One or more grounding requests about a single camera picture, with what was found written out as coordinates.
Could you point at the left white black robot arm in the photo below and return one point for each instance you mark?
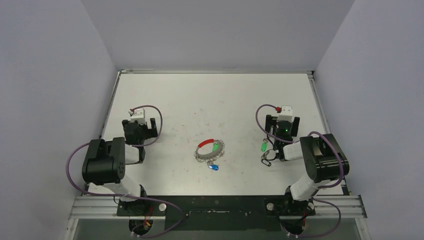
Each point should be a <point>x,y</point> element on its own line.
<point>106,161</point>

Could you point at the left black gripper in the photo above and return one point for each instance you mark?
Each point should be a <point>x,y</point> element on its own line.
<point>150,133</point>

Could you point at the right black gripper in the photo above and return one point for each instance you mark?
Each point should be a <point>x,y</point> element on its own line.
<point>283,125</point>

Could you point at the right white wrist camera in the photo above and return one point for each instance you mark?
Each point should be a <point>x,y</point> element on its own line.
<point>285,113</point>

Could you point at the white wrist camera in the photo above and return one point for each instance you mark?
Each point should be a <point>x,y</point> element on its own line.
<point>138,116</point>
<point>285,113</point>

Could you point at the black key tag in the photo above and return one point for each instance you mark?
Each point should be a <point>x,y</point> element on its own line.
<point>266,162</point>

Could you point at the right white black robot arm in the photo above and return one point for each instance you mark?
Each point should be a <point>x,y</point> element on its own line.
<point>324,162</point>

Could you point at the green capped key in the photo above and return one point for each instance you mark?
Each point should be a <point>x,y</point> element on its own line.
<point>264,145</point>

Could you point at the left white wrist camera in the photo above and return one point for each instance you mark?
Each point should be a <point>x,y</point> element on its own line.
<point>138,116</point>

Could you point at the aluminium frame rail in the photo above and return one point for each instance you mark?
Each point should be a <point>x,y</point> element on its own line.
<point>104,207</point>

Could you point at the green key tag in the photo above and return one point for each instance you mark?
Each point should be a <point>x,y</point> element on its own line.
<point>216,146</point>

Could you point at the blue key tag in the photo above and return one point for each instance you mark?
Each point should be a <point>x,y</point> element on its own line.
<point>213,167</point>

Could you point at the large keyring with red sleeve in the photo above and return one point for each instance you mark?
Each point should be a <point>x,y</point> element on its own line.
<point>209,157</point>

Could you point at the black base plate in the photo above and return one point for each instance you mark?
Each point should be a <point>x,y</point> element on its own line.
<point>222,212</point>

